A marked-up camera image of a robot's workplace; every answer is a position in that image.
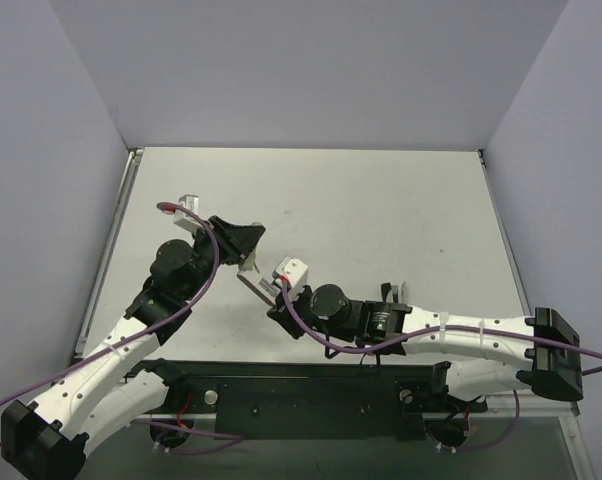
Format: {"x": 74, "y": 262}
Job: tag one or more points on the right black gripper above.
{"x": 285, "y": 313}

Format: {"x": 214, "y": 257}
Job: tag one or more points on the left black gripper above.
{"x": 229, "y": 240}

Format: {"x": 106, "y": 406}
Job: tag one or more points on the large black beige stapler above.
{"x": 394, "y": 293}

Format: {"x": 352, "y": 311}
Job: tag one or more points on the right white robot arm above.
{"x": 482, "y": 355}

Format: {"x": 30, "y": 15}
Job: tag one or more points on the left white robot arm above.
{"x": 52, "y": 436}

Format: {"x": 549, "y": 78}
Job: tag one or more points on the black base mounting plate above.
{"x": 314, "y": 401}

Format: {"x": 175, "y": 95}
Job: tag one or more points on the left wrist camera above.
{"x": 183, "y": 218}

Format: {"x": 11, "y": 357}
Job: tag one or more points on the aluminium frame rail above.
{"x": 124, "y": 192}

